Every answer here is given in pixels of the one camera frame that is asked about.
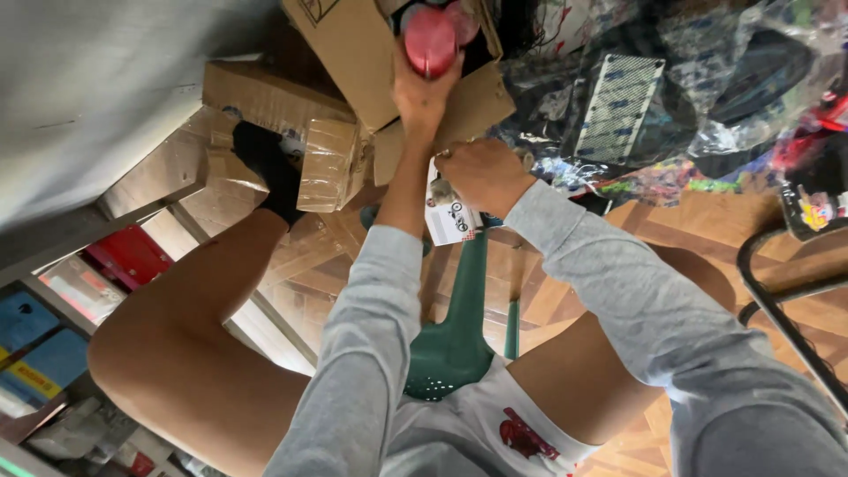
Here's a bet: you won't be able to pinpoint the person's right hand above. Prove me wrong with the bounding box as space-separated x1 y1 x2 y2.
433 138 538 221

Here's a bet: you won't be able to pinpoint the person's left hand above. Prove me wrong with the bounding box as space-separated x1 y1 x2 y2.
391 36 466 141

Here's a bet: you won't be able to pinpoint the white printed card package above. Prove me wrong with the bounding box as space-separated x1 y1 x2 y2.
424 156 485 248

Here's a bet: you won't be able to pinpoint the red cylindrical container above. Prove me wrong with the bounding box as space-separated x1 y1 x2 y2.
403 5 459 81

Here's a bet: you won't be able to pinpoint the open brown cardboard box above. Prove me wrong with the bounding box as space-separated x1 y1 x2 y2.
281 0 518 188

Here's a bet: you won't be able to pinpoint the taped brown cardboard box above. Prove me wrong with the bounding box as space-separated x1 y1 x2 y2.
201 60 373 214

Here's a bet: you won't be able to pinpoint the pink round container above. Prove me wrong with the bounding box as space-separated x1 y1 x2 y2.
443 0 482 47

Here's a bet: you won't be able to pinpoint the green plastic chair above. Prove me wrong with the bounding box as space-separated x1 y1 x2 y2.
360 204 526 403

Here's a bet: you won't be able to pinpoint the black sock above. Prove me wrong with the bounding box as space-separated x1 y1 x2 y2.
231 120 307 230

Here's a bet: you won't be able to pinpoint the heap of plastic-wrapped goods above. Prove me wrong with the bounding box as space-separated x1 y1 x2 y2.
489 0 848 208

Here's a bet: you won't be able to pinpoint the person's right leg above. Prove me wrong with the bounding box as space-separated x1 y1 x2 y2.
506 241 738 449

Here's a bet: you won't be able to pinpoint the person's leg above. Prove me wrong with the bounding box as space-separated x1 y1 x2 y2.
506 241 738 449
86 205 314 477

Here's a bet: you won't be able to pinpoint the white shorts with red print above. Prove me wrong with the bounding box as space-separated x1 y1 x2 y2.
379 355 602 477

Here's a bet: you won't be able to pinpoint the person's left leg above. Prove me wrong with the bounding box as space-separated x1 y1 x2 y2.
86 205 314 477

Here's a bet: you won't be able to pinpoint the black cartoon print package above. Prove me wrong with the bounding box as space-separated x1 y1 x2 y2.
778 174 848 243

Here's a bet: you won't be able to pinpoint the metal shelf with boxes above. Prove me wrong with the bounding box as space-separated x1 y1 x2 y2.
0 224 229 477

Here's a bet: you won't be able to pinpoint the black metal tube frame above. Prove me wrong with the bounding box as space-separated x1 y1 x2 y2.
735 224 848 420

